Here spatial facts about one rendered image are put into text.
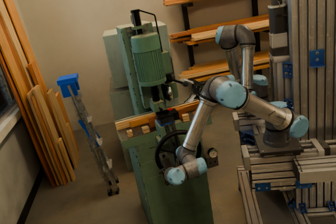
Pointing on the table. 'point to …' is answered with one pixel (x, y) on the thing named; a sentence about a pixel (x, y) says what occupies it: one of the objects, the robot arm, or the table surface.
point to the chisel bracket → (156, 105)
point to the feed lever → (175, 80)
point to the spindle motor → (148, 59)
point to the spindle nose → (155, 93)
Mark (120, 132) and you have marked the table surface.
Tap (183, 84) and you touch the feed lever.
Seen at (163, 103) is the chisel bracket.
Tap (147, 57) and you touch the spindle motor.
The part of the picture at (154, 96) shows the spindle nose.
